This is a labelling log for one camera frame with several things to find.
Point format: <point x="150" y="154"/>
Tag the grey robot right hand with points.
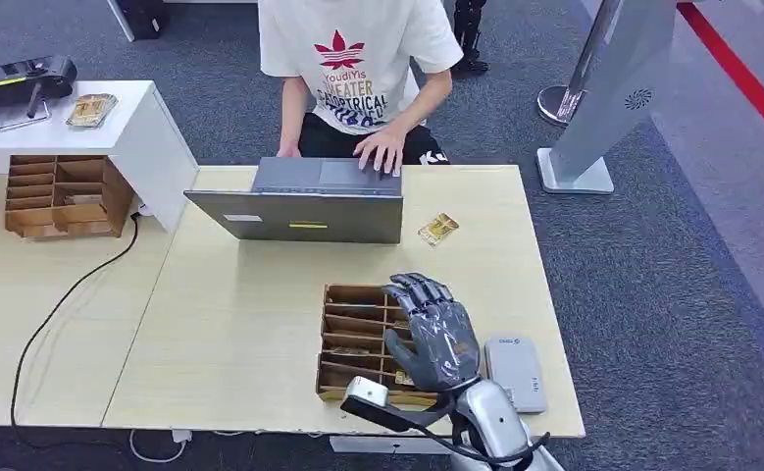
<point x="443" y="344"/>

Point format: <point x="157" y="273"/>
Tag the gold printed card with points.
<point x="438" y="229"/>

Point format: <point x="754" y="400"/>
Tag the card in wooden box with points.
<point x="403" y="378"/>

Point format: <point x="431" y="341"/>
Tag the grey flat card reader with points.
<point x="516" y="374"/>

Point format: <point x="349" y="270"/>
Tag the wooden card box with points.
<point x="355" y="318"/>

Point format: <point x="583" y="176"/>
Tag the white flat bar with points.
<point x="381" y="446"/>

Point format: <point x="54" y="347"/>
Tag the grey laptop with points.
<point x="303" y="208"/>

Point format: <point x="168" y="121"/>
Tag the person's left hand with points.
<point x="381" y="148"/>

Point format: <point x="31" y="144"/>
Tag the person's hand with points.
<point x="288" y="150"/>
<point x="381" y="148"/>

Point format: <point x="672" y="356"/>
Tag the person's right hand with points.
<point x="288" y="150"/>

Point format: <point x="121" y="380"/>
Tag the white plug adapter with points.
<point x="181" y="436"/>

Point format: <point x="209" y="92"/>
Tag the person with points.
<point x="355" y="65"/>

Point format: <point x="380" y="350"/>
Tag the grey kiosk stand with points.
<point x="615" y="84"/>

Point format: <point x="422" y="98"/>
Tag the black robot legs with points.
<point x="469" y="32"/>

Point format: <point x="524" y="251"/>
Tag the white cabinet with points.
<point x="141" y="143"/>

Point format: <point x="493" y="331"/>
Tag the wooden organizer box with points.
<point x="69" y="195"/>

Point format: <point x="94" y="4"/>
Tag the black case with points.
<point x="141" y="16"/>

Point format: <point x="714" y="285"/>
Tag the black device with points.
<point x="24" y="78"/>

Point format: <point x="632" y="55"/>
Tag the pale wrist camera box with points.
<point x="367" y="393"/>

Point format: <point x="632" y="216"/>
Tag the chrome stanchion post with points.
<point x="566" y="97"/>

